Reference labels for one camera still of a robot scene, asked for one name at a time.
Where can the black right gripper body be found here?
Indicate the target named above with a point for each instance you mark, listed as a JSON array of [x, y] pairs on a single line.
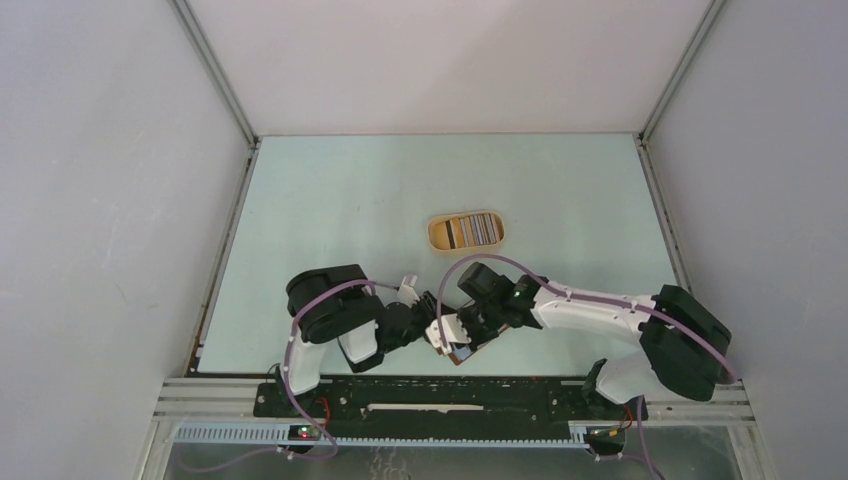
[[481, 322]]

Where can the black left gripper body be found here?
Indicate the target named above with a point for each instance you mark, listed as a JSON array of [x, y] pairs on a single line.
[[421, 316]]

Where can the brown leather card holder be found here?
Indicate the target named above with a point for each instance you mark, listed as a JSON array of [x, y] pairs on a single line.
[[464, 354]]

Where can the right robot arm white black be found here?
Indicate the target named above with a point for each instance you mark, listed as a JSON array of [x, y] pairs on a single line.
[[678, 345]]

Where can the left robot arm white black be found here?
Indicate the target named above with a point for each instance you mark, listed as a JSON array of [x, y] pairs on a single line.
[[339, 304]]

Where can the beige oval card tray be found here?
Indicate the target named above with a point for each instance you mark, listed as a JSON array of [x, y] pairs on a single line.
[[488, 249]]

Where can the stack of credit cards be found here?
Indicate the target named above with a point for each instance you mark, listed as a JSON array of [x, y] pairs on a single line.
[[468, 231]]

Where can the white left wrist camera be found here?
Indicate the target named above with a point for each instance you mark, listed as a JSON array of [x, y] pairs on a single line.
[[406, 293]]

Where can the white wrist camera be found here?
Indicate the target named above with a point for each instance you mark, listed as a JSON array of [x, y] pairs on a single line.
[[406, 293], [446, 334]]

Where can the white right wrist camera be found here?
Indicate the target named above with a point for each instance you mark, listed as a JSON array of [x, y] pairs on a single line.
[[446, 334]]

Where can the white toothed cable duct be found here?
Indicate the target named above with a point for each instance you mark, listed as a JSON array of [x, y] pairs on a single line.
[[282, 434]]

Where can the aluminium frame rail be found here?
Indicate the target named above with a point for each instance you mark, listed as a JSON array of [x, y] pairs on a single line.
[[233, 400]]

